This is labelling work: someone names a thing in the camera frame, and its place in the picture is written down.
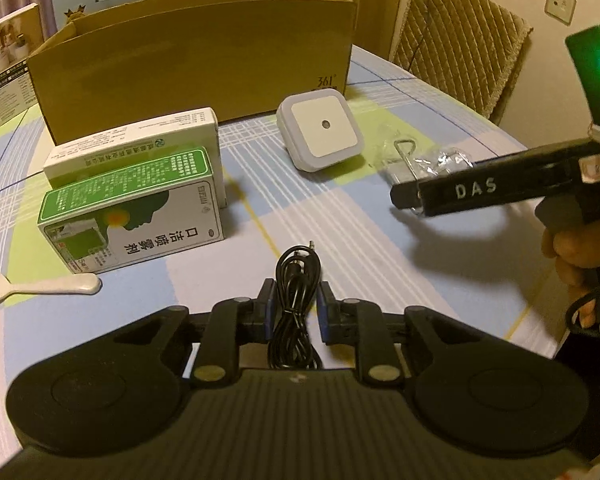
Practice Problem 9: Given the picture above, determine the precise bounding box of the person's right hand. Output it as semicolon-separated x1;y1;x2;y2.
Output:
540;217;600;288

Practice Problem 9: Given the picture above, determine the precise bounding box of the clear plastic bag wire clip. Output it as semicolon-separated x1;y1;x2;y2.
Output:
372;122;477;192

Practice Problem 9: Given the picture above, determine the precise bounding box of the white speckled spoon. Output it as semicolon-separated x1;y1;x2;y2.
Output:
0;263;103;304

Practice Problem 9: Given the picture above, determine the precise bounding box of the white tablet medicine box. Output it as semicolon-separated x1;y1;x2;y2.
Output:
43;107;227;209

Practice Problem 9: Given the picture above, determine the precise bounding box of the brown cardboard box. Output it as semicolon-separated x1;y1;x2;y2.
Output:
26;0;359;147

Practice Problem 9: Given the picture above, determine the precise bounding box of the black audio cable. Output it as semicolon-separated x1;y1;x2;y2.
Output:
269;241;327;372

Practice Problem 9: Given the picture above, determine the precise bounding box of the quilted cushion chair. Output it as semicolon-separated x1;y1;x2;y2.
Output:
389;0;534;124

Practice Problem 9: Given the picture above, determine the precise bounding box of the green spray medicine box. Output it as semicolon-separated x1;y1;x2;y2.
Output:
36;146;225;275

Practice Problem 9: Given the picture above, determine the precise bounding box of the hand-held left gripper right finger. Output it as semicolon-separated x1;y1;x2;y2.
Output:
317;282;481;387

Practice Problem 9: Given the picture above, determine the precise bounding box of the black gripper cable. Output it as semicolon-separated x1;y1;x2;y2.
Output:
566;274;600;347

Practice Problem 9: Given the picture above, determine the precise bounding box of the white square night light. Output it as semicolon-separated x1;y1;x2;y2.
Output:
276;92;365;174

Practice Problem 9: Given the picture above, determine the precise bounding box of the single round-hole wall socket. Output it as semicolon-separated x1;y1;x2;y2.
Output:
544;0;579;24

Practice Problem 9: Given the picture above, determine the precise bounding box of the checked cloth desktop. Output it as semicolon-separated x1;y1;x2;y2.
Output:
0;42;597;392

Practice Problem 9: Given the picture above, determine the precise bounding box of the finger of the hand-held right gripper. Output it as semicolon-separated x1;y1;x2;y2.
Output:
390;136;597;211

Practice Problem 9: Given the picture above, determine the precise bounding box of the white photo printed product box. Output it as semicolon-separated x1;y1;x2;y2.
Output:
0;3;47;127

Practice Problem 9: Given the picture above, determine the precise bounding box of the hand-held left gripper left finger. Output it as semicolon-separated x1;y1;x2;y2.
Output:
112;278;277;390

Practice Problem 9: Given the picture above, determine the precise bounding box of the black charger plug cable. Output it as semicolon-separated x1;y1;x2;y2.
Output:
409;0;440;63

